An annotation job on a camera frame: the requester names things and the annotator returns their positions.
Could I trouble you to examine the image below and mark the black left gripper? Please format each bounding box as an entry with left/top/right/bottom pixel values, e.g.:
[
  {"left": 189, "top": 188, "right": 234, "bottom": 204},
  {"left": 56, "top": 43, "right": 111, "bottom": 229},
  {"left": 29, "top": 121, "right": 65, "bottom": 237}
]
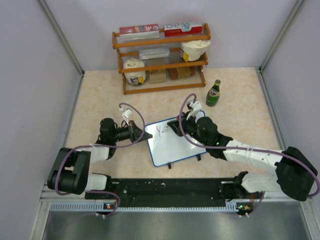
[{"left": 111, "top": 120, "right": 152, "bottom": 144}]

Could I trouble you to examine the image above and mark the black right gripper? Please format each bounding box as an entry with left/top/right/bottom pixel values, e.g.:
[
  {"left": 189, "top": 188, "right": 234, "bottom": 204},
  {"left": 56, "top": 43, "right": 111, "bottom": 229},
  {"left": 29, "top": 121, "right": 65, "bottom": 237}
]
[{"left": 168, "top": 111, "right": 209, "bottom": 147}]

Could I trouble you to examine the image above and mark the blue framed whiteboard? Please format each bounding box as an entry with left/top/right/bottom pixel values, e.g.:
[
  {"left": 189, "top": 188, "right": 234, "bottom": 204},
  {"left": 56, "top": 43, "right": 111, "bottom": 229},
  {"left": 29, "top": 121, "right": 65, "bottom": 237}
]
[{"left": 145, "top": 117, "right": 206, "bottom": 167}]

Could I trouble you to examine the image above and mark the magenta capped whiteboard marker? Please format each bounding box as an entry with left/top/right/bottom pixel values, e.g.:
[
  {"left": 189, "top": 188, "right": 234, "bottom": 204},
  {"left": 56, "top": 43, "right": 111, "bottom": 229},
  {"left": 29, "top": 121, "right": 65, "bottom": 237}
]
[{"left": 162, "top": 116, "right": 179, "bottom": 133}]

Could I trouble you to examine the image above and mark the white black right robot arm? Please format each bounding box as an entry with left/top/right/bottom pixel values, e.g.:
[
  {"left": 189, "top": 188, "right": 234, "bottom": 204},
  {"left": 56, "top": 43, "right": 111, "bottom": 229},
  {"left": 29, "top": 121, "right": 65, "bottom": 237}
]
[{"left": 166, "top": 114, "right": 318, "bottom": 202}]

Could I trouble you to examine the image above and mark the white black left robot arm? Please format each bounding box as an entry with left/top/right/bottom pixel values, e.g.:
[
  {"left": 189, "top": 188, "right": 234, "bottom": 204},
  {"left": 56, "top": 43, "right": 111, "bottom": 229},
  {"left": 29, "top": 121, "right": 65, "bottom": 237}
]
[{"left": 47, "top": 118, "right": 153, "bottom": 199}]

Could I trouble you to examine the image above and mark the green glass Perrier bottle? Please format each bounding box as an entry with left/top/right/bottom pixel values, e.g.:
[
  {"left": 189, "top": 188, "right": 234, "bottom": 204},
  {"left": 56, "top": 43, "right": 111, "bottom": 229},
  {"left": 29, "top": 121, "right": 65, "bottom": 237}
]
[{"left": 205, "top": 79, "right": 221, "bottom": 107}]

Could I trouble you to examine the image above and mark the brown brick-pattern box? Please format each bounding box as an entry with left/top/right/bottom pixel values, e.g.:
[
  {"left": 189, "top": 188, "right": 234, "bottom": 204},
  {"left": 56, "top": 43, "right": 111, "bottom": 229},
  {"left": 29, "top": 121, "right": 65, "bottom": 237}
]
[{"left": 168, "top": 66, "right": 196, "bottom": 80}]

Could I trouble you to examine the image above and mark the white flour bag left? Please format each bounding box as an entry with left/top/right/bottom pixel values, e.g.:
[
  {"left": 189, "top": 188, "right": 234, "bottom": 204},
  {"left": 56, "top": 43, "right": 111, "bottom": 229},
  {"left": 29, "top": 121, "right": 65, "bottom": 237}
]
[{"left": 122, "top": 57, "right": 147, "bottom": 87}]

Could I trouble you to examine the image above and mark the white flour bag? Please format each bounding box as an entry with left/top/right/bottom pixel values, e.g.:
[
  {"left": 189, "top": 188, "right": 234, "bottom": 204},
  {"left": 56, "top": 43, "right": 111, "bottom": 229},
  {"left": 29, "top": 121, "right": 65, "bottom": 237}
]
[
  {"left": 122, "top": 57, "right": 147, "bottom": 87},
  {"left": 180, "top": 40, "right": 211, "bottom": 62}
]

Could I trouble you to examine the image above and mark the orange wooden shelf rack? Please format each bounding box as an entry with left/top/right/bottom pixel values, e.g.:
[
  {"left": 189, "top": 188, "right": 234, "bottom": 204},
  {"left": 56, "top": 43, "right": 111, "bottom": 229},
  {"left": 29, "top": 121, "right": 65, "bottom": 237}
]
[{"left": 112, "top": 23, "right": 212, "bottom": 95}]

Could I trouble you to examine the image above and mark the clear plastic container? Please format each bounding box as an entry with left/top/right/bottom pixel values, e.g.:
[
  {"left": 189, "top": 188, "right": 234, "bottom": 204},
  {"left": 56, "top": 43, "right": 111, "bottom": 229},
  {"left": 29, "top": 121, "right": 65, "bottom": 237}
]
[{"left": 138, "top": 47, "right": 170, "bottom": 66}]

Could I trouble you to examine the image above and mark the white flour bag right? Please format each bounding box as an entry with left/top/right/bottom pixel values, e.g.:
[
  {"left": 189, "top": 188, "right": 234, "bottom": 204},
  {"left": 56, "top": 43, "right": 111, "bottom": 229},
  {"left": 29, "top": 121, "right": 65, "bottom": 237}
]
[{"left": 180, "top": 40, "right": 211, "bottom": 62}]

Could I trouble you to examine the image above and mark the red foil roll box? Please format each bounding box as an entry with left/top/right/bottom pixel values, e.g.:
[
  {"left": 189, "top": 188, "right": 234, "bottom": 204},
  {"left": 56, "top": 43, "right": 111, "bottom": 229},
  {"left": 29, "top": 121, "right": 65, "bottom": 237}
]
[{"left": 119, "top": 24, "right": 160, "bottom": 41}]

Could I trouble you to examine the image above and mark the red white wrap box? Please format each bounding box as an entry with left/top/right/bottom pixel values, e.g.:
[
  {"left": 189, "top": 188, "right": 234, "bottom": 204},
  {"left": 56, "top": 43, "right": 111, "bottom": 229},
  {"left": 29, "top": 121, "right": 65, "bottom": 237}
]
[{"left": 163, "top": 22, "right": 203, "bottom": 37}]

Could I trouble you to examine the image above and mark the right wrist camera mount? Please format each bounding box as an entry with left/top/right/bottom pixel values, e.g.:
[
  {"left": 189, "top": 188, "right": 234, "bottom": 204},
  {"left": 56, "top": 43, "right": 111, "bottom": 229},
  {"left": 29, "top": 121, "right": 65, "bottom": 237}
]
[{"left": 186, "top": 100, "right": 203, "bottom": 120}]

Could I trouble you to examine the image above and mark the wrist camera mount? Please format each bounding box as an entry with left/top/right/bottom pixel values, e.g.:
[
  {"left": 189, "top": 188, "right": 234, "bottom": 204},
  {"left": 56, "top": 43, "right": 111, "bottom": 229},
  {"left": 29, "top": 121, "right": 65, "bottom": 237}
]
[
  {"left": 186, "top": 100, "right": 203, "bottom": 120},
  {"left": 119, "top": 107, "right": 133, "bottom": 122}
]

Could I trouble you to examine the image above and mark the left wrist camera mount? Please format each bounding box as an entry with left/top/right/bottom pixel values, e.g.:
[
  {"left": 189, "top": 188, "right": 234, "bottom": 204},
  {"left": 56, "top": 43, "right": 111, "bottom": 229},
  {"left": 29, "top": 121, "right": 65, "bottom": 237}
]
[{"left": 119, "top": 107, "right": 133, "bottom": 122}]

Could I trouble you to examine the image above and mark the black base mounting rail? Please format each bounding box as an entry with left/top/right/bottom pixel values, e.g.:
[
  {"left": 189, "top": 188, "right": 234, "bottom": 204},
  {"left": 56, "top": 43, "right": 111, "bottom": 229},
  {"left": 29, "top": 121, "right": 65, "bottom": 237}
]
[{"left": 84, "top": 177, "right": 263, "bottom": 208}]

